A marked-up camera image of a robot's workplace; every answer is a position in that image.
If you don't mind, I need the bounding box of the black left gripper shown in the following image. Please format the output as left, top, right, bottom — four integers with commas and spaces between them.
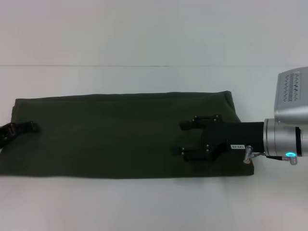
0, 121, 39, 149

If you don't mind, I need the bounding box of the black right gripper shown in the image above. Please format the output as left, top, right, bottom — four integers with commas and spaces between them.
179, 115, 266, 162

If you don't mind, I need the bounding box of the dark green shirt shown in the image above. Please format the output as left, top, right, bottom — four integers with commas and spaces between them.
0, 90, 256, 179

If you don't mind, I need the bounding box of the silver right cable connector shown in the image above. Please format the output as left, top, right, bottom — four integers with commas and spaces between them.
243, 144, 254, 165

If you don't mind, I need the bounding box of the black right cable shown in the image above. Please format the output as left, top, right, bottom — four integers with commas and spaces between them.
251, 151, 290, 160

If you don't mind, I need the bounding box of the silver right cable plug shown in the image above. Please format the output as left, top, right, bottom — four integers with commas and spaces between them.
287, 154, 300, 166

